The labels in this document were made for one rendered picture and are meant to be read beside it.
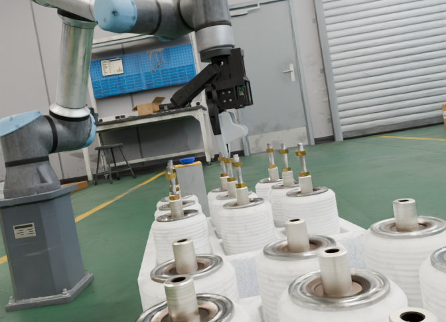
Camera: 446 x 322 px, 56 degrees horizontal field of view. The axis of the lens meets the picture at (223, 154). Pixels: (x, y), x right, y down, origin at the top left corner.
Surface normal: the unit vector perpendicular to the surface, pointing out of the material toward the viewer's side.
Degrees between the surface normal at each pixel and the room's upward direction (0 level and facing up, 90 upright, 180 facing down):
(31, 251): 90
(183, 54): 90
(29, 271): 90
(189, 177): 90
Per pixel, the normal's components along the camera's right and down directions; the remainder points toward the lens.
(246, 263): 0.12, 0.04
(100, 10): -0.66, 0.15
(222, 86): -0.24, 0.09
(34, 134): 0.73, -0.08
